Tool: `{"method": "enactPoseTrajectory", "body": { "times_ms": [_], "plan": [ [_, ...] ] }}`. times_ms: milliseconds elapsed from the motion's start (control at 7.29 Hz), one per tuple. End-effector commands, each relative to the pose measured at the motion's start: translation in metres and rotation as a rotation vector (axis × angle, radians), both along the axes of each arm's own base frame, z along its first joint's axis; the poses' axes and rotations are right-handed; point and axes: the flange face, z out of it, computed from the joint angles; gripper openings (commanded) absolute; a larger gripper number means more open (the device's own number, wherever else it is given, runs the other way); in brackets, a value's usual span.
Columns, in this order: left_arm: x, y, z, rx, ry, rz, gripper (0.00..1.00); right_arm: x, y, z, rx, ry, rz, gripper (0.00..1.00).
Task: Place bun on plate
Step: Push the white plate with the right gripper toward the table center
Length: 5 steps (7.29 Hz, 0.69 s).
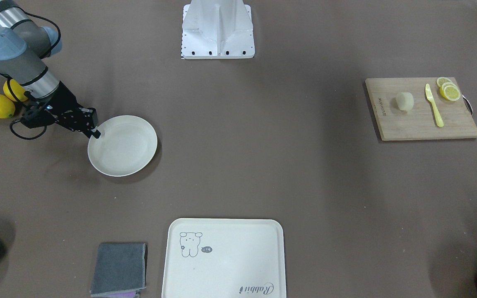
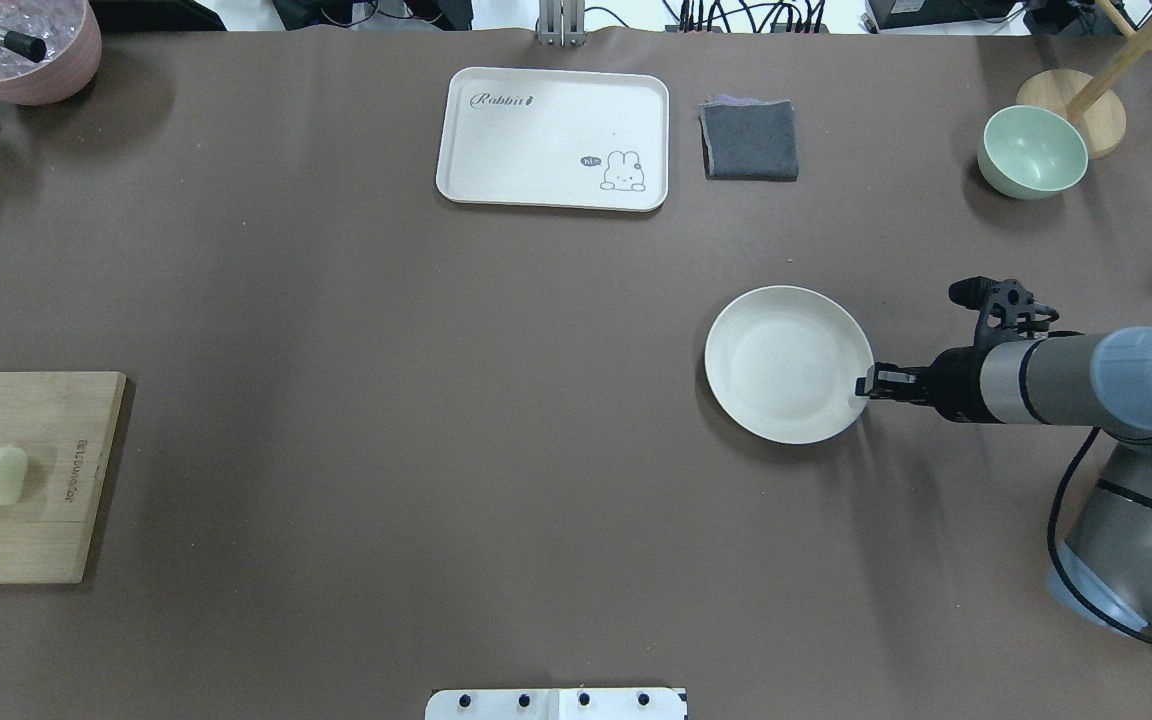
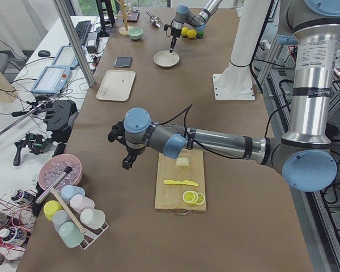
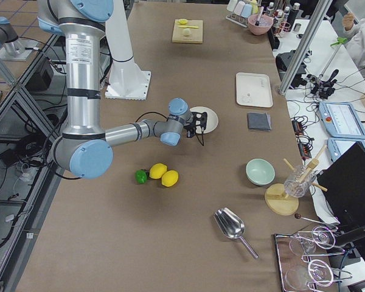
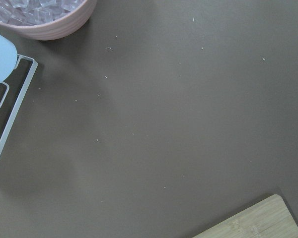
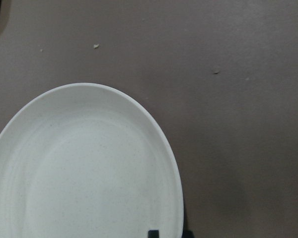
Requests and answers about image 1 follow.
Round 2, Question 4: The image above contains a cream rabbit tray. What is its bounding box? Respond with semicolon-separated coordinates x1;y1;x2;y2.
161;218;287;298

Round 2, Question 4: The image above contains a cream round plate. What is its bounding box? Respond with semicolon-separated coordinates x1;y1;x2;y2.
87;115;158;177

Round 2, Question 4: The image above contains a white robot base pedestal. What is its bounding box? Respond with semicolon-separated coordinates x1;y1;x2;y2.
181;0;255;59

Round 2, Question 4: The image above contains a white steamed bun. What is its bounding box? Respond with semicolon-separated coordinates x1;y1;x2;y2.
395;92;414;111

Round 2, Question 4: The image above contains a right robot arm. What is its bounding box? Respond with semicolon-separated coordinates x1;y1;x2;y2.
0;0;101;138

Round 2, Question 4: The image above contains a yellow plastic knife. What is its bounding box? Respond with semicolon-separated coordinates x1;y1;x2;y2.
424;83;444;127

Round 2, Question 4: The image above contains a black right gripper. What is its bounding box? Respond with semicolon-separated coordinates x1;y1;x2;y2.
20;82;101;138

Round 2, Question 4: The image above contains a grey folded cloth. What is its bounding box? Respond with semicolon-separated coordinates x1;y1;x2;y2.
90;242;147;298

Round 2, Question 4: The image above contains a wooden cutting board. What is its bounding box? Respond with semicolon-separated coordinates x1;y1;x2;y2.
365;77;477;141

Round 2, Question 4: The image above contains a lemon slice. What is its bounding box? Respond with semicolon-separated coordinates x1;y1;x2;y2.
436;76;453;87
440;82;462;101

